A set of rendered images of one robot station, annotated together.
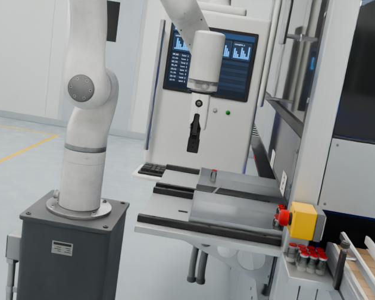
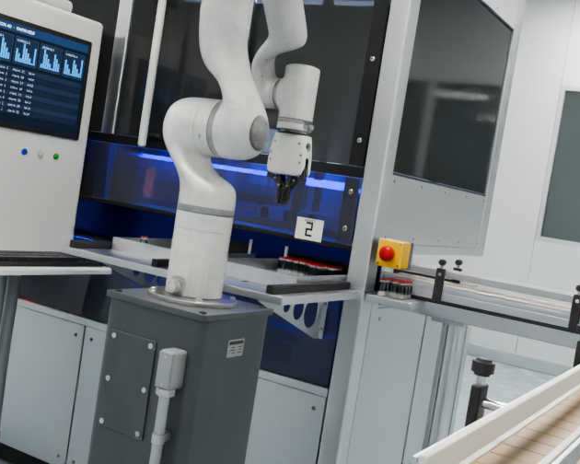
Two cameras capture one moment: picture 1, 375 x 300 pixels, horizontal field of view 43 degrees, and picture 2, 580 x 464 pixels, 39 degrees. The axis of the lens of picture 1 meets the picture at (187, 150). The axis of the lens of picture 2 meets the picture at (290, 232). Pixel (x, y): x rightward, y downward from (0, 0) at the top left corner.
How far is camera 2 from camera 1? 179 cm
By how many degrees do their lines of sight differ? 63
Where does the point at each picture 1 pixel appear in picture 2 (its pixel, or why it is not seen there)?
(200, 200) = not seen: hidden behind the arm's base
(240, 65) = (71, 86)
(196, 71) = (306, 110)
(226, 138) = (53, 196)
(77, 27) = (236, 52)
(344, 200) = (392, 232)
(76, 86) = (260, 130)
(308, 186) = (380, 223)
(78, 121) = (211, 177)
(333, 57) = (399, 101)
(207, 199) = not seen: hidden behind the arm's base
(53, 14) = not seen: outside the picture
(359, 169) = (400, 202)
